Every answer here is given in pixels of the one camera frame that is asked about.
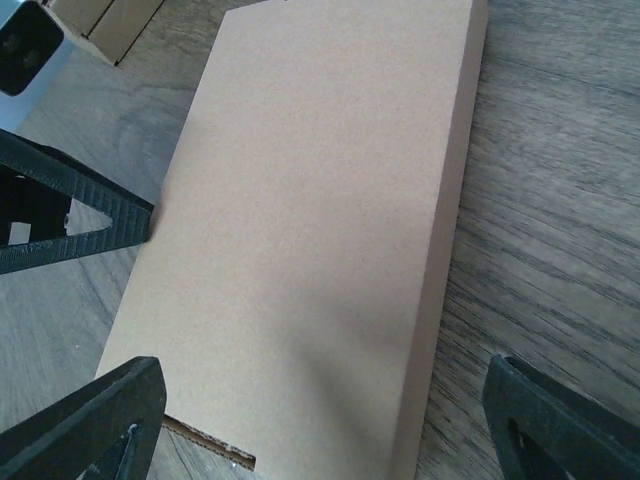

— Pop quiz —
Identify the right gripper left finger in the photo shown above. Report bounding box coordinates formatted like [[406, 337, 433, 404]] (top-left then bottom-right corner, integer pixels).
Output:
[[1, 356, 167, 479]]

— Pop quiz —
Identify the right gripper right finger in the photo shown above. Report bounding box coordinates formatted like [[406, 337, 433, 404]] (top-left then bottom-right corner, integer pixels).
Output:
[[482, 355, 639, 479]]

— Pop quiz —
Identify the folded cardboard box middle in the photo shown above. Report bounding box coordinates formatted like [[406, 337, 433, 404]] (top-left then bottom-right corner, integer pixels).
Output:
[[42, 0, 163, 66]]

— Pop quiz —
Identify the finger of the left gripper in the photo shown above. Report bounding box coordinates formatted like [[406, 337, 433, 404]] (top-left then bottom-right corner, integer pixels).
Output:
[[1, 227, 145, 274], [1, 130, 154, 245]]

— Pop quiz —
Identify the brown cardboard box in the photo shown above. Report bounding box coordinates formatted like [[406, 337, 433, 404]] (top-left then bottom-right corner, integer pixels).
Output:
[[98, 1, 488, 479]]

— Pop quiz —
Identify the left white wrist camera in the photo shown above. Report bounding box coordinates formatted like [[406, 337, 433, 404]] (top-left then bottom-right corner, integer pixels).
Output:
[[1, 0, 73, 132]]

